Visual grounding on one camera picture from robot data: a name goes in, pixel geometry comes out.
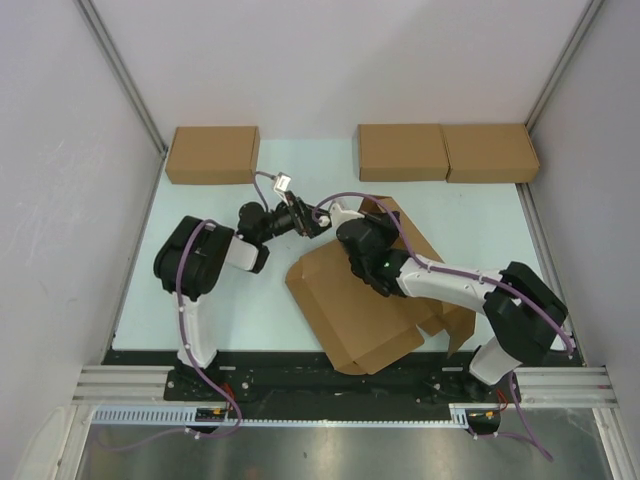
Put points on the aluminium corner post left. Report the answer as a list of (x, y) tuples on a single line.
[(110, 51)]

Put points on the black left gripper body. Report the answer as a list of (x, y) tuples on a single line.
[(280, 222)]

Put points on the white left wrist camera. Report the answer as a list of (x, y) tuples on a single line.
[(280, 186)]

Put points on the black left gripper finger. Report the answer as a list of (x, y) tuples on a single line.
[(302, 218), (318, 221)]

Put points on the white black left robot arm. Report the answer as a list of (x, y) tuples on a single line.
[(191, 260)]

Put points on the aluminium corner post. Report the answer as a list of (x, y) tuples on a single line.
[(577, 37), (110, 51)]

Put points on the aluminium corner post right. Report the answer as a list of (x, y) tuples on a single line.
[(577, 37)]

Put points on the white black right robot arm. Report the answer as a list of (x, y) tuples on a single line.
[(525, 315)]

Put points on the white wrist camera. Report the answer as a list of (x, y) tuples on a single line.
[(338, 214), (280, 186)]

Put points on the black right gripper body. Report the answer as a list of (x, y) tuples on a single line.
[(385, 233)]

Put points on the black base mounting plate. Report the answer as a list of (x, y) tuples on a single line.
[(288, 406)]

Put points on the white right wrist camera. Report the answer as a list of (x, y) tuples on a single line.
[(338, 214)]

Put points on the cardboard box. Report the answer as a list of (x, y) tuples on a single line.
[(490, 153), (360, 330), (401, 153), (213, 155)]

